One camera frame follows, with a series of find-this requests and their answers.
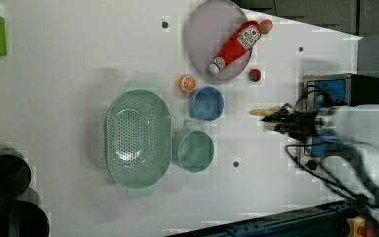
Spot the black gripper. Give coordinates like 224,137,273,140
262,111,317,140

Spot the yellow plush peeled banana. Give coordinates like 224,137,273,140
250,106,281,133

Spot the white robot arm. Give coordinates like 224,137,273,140
262,104,379,183

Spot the silver black toaster oven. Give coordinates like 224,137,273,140
295,73,379,172

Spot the red strawberry toy near plate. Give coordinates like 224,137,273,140
249,69,261,82

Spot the blue bowl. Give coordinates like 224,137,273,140
188,87,224,121

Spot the red ketchup bottle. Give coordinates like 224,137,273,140
208,21,265,75

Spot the red strawberry toy at edge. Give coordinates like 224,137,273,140
260,19,273,34

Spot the orange slice toy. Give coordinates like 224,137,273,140
178,75,196,94

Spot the grey round plate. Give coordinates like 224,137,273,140
186,0,251,81

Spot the green oval colander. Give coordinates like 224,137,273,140
105,81,172,198

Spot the black round container upper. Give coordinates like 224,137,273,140
0,149,32,198

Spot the black round container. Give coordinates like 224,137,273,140
0,149,32,198
0,200,50,237

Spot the black round container lower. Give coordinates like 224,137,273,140
0,200,50,237

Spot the green cup with handle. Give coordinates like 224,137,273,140
172,120,215,173

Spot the blue metal table frame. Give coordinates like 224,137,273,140
168,201,356,237

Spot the black cable bundle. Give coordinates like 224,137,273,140
284,85,379,237

